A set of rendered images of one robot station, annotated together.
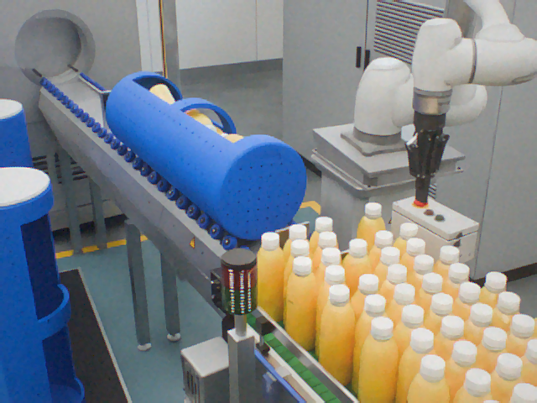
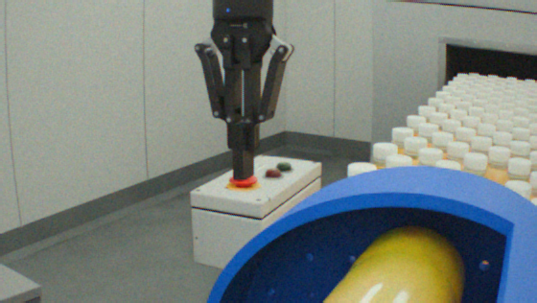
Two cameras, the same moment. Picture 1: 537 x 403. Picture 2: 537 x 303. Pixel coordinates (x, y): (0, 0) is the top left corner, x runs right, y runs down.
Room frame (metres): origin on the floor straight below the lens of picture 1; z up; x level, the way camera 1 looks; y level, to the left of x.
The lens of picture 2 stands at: (1.90, 0.23, 1.33)
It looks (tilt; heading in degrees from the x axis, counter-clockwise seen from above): 14 degrees down; 236
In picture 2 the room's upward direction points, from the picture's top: straight up
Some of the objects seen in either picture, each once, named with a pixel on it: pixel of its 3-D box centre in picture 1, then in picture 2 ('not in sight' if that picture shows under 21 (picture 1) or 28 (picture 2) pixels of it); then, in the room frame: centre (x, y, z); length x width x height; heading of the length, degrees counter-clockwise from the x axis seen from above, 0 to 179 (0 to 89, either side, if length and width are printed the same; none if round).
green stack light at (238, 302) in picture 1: (239, 293); not in sight; (0.99, 0.05, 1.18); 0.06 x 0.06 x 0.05
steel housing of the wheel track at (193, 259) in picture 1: (144, 179); not in sight; (2.40, 0.48, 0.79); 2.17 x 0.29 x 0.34; 31
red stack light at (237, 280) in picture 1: (239, 271); not in sight; (0.99, 0.05, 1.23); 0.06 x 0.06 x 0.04
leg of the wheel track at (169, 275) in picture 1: (169, 278); not in sight; (2.44, 0.42, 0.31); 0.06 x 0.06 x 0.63; 31
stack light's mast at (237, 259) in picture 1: (240, 295); not in sight; (0.99, 0.05, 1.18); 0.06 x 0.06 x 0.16
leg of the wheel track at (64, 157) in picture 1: (70, 202); not in sight; (3.20, 1.05, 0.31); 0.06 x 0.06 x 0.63; 31
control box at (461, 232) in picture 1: (432, 229); (261, 209); (1.48, -0.42, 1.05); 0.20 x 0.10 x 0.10; 31
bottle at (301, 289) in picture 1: (301, 306); not in sight; (1.22, -0.08, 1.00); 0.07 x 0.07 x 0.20
